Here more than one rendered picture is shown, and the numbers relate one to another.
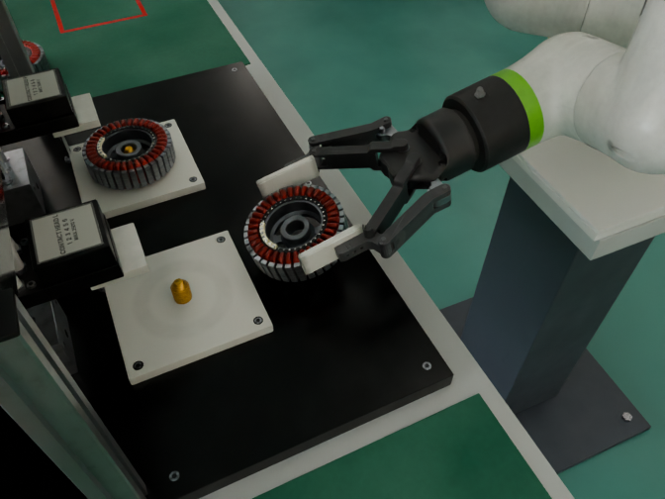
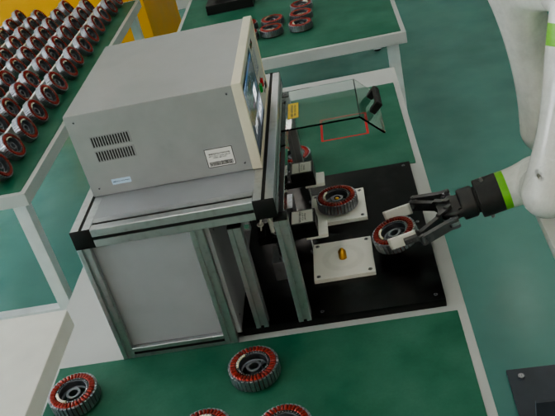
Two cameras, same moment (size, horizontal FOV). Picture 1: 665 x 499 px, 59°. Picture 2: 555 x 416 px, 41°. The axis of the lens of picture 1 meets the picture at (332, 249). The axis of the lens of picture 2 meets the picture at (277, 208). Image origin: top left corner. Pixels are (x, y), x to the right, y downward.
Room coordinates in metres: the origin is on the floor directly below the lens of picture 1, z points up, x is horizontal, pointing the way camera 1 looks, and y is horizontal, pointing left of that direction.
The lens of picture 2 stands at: (-0.95, -0.57, 1.88)
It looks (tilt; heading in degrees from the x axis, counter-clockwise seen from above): 31 degrees down; 34
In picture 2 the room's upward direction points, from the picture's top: 14 degrees counter-clockwise
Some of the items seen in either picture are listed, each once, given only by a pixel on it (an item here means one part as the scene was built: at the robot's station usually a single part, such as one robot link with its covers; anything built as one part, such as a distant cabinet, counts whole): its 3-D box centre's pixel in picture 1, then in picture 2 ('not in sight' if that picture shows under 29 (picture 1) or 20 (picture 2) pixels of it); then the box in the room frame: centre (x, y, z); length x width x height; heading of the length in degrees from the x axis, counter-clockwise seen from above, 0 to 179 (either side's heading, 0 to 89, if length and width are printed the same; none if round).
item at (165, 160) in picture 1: (130, 152); (337, 200); (0.60, 0.26, 0.80); 0.11 x 0.11 x 0.04
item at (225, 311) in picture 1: (184, 300); (343, 259); (0.38, 0.16, 0.78); 0.15 x 0.15 x 0.01; 25
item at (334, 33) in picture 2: not in sight; (296, 59); (2.55, 1.40, 0.38); 1.85 x 1.10 x 0.75; 25
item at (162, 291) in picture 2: not in sight; (161, 294); (0.02, 0.44, 0.91); 0.28 x 0.03 x 0.32; 115
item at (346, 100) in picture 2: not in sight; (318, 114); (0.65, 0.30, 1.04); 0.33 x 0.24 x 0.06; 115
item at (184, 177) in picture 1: (135, 167); (339, 207); (0.60, 0.26, 0.78); 0.15 x 0.15 x 0.01; 25
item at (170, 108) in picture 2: not in sight; (177, 101); (0.36, 0.51, 1.22); 0.44 x 0.39 x 0.20; 25
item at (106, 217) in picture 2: not in sight; (191, 148); (0.35, 0.50, 1.09); 0.68 x 0.44 x 0.05; 25
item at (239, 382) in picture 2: not in sight; (254, 368); (-0.01, 0.22, 0.77); 0.11 x 0.11 x 0.04
